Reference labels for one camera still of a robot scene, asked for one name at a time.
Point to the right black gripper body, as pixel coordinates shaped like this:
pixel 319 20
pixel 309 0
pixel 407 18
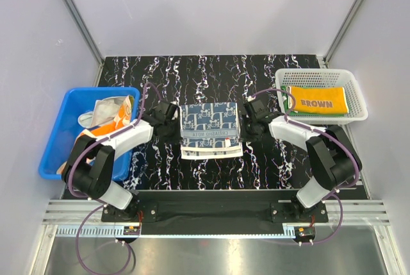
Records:
pixel 248 132

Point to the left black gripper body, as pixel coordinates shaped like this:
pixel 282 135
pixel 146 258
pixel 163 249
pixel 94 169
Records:
pixel 173 131

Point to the green microfiber towel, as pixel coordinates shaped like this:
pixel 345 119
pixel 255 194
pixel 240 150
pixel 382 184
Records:
pixel 314 115

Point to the blue white patterned towel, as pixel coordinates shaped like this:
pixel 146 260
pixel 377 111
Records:
pixel 210 131

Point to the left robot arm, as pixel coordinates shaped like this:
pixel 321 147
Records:
pixel 89 170

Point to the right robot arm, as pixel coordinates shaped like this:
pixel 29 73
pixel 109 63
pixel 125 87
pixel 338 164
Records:
pixel 333 160

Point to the cream orange patterned towel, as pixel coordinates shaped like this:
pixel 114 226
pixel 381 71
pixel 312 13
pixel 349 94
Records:
pixel 107 116

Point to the white perforated plastic basket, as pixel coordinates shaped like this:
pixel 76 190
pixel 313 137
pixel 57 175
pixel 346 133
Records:
pixel 320 96

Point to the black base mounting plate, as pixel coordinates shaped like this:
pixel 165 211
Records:
pixel 209 213

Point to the blue plastic bin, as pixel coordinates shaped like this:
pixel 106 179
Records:
pixel 66 127

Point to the aluminium frame rail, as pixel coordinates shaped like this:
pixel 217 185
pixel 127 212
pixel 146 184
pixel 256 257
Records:
pixel 75 217

